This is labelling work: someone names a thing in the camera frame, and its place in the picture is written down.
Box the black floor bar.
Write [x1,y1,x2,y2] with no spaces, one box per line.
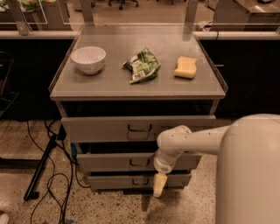
[24,135,56,201]

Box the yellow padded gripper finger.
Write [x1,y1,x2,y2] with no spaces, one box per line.
[153,173,167,197]

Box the white ceramic bowl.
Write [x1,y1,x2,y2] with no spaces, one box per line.
[71,46,106,74]

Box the black floor cable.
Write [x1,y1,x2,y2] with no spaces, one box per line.
[26,119,91,224]

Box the dark left side frame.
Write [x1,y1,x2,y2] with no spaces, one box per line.
[0,52,18,117]

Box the grey background desk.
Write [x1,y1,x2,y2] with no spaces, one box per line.
[209,0,280,32]

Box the grey drawer cabinet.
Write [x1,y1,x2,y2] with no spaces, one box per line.
[50,24,228,192]

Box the yellow sponge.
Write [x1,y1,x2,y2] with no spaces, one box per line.
[174,56,197,79]

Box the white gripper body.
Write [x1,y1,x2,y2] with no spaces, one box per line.
[153,149,179,174]

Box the black office chair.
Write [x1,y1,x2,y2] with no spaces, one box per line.
[108,0,139,10]

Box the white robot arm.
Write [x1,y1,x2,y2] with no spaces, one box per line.
[153,114,280,224]

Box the green chip bag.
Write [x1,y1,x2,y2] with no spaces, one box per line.
[122,48,161,84]

